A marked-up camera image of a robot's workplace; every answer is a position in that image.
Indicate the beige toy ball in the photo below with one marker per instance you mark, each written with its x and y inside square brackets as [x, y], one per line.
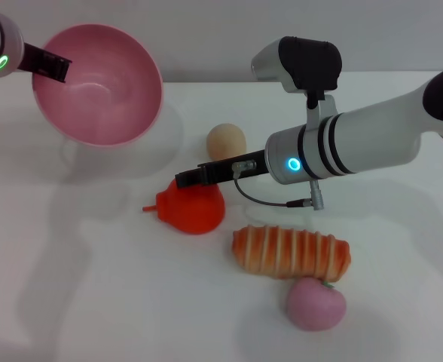
[225, 141]

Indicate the orange striped toy bread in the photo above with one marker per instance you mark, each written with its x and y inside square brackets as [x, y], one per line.
[293, 252]

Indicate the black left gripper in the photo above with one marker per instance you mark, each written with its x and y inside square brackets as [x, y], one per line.
[31, 58]

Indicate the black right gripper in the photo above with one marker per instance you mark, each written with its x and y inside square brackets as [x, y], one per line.
[246, 166]

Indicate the pink toy peach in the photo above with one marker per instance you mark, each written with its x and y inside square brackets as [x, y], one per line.
[315, 305]

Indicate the orange toy fruit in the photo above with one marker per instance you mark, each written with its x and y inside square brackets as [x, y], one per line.
[193, 211]

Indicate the pink plastic bowl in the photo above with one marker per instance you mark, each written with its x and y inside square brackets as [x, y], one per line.
[101, 90]

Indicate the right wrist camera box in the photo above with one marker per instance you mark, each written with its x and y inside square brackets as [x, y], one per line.
[304, 64]

